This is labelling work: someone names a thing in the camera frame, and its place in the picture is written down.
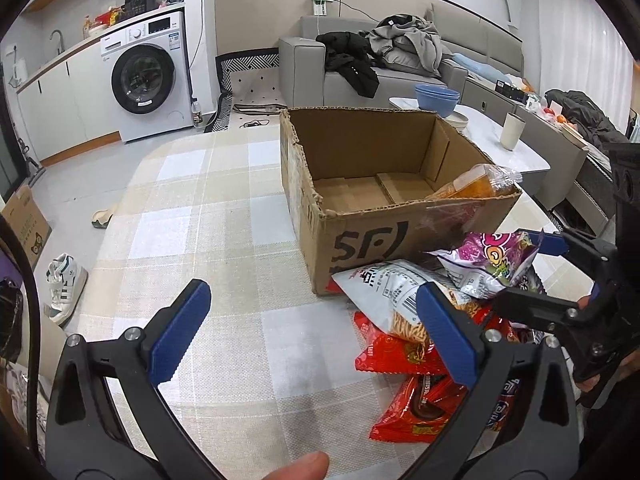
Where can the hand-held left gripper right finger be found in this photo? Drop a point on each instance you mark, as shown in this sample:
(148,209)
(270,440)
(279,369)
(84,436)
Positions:
(447,330)

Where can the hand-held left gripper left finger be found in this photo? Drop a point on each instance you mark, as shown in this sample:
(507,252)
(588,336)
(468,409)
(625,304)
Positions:
(180,330)

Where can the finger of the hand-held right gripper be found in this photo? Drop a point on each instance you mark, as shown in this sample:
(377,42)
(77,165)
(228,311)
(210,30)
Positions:
(540,310)
(547,242)

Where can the purple snack packet white back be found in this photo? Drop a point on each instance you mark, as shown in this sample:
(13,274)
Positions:
(487,260)

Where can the crispy noodle snack packet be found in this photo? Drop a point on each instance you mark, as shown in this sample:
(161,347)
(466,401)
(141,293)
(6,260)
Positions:
(385,290)

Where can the red and blue snack packet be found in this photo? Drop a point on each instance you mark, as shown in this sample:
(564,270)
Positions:
(500,405)

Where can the orange snack bag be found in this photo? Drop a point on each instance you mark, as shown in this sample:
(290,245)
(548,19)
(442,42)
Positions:
(470,184)

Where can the brown cardboard box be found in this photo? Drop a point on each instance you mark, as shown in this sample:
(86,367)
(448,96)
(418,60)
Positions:
(370,240)

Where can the person's right hand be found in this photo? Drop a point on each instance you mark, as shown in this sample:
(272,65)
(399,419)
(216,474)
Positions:
(586,386)

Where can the person's left hand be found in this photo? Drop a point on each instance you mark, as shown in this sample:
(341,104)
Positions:
(297,466)

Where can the checkered tablecloth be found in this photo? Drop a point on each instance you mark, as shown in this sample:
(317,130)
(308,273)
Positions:
(225,240)

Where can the black coat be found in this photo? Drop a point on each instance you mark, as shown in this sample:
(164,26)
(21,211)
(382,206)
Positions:
(585,120)

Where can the beige cup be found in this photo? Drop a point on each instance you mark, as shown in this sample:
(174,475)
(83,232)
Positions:
(512,132)

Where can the white and green sneaker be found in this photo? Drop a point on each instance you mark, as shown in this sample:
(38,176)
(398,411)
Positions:
(62,290)

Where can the white coffee table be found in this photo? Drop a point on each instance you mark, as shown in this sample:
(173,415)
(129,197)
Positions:
(490,132)

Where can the pile of fruit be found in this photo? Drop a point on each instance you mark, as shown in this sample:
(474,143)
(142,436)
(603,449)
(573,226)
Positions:
(557,116)

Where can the beige slipper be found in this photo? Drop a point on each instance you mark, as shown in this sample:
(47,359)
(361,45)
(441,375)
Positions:
(102,218)

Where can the stack of beige plates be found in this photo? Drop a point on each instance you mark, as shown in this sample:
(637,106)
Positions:
(457,120)

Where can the small black box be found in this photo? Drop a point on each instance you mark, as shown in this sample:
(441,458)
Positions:
(510,90)

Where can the blue bowl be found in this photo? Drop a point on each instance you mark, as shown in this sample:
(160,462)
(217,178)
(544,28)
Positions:
(435,89)
(437,104)

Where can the white curtain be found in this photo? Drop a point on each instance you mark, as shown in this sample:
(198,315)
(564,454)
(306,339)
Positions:
(585,45)

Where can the printed cardboard floor box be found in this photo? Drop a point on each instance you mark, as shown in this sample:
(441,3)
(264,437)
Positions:
(25,225)

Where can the light blue pillow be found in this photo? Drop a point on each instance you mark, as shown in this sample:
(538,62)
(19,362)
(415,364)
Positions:
(472,66)

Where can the clear plastic bottle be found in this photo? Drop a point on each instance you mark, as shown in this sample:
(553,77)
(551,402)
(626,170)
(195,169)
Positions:
(197,115)

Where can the grey clothes pile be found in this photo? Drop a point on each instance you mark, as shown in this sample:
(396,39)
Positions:
(410,45)

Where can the white kitchen cabinet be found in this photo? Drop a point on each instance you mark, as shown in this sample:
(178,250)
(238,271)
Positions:
(65,105)

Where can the black and white patterned rug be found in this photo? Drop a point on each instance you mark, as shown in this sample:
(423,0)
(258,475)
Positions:
(250,85)

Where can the black jacket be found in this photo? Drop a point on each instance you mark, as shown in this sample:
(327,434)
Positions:
(350,65)

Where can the grey sofa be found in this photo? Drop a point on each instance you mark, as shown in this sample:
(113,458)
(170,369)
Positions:
(300,70)

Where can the white washing machine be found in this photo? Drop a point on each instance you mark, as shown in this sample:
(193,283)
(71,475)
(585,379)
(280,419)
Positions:
(150,45)

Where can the metal faucet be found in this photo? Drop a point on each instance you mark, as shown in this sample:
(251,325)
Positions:
(57,40)

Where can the red packets on counter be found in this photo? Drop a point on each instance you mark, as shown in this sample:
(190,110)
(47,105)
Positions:
(107,16)

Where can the white power strip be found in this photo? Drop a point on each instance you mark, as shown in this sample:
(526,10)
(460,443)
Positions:
(321,6)

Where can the black pressure cooker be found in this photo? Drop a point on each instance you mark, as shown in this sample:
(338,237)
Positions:
(141,2)

